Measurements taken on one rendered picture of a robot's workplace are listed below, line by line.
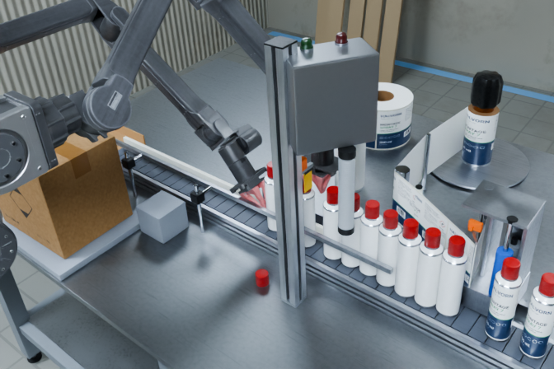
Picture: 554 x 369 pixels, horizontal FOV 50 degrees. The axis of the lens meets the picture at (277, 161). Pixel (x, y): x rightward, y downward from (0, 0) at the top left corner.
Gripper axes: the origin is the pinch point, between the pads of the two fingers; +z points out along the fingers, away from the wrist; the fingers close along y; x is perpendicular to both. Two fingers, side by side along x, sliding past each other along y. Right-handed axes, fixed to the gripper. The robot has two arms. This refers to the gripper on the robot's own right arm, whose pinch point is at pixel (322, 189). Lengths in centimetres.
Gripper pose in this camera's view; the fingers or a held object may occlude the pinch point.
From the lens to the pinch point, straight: 154.0
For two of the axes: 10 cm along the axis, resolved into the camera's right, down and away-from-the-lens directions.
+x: -6.2, 4.6, -6.3
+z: 0.5, 8.3, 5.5
